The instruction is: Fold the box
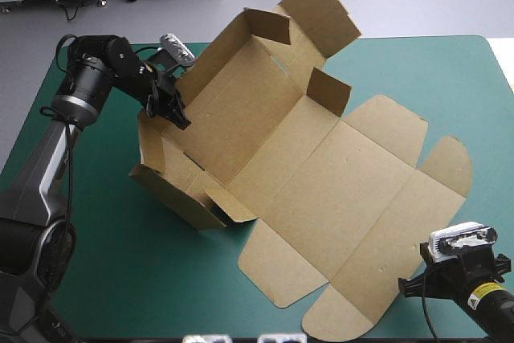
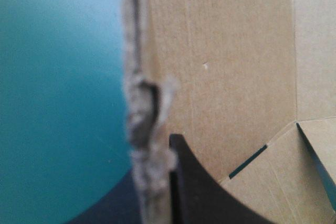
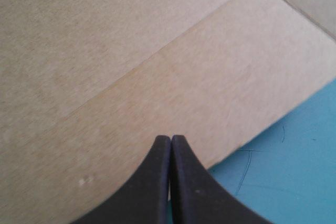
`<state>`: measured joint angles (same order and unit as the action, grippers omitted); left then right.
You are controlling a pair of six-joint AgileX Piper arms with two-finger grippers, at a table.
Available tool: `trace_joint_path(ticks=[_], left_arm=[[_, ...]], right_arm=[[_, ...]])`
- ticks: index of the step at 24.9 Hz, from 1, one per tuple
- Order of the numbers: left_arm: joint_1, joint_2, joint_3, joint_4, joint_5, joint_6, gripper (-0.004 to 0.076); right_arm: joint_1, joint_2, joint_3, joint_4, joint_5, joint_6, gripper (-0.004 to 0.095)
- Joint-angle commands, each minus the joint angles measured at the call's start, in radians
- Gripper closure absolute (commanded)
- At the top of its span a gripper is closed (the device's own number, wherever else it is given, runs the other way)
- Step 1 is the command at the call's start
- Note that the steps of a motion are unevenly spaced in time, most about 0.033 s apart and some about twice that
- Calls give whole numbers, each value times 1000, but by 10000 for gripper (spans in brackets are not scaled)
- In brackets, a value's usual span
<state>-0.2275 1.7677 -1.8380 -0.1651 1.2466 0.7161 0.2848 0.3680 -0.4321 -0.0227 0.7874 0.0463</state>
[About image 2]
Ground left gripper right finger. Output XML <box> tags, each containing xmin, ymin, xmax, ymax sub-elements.
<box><xmin>169</xmin><ymin>133</ymin><xmax>280</xmax><ymax>224</ymax></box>

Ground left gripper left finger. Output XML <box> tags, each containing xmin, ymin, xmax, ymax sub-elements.
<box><xmin>64</xmin><ymin>167</ymin><xmax>144</xmax><ymax>224</ymax></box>

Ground brown cardboard box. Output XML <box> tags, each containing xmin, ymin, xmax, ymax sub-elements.
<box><xmin>121</xmin><ymin>0</ymin><xmax>336</xmax><ymax>224</ymax></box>

